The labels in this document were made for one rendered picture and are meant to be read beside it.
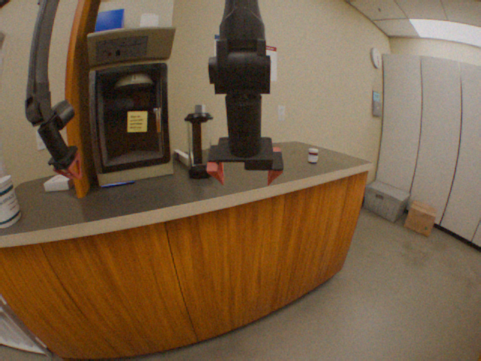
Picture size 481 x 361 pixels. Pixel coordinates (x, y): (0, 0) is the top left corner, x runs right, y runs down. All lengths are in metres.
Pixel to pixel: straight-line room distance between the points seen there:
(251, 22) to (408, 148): 2.87
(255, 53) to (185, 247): 0.60
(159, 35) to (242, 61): 0.54
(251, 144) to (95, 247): 0.55
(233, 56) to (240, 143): 0.14
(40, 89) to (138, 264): 0.59
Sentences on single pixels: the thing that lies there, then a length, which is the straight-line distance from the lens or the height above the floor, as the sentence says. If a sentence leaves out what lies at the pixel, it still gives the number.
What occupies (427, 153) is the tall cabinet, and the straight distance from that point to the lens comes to 2.98.
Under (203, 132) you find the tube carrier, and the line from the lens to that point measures 0.75.
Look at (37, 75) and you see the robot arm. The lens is 0.59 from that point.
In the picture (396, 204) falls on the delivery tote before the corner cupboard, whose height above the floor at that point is 0.25.
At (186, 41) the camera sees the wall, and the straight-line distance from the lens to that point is 1.37.
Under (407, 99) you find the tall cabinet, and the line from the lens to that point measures 3.07.
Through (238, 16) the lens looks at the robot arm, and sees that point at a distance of 0.31.
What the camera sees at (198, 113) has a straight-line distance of 0.75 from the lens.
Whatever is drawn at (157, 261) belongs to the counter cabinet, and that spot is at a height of 0.74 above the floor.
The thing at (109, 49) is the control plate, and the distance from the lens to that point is 0.81.
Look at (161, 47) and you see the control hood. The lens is 0.82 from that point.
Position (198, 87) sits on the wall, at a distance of 1.33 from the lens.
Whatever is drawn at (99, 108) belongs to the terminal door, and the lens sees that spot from 0.83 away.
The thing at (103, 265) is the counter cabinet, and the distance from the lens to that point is 0.73.
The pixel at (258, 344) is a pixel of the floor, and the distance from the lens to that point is 1.32.
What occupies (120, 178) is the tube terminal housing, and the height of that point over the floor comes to 0.96.
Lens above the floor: 1.20
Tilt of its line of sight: 20 degrees down
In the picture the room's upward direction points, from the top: straight up
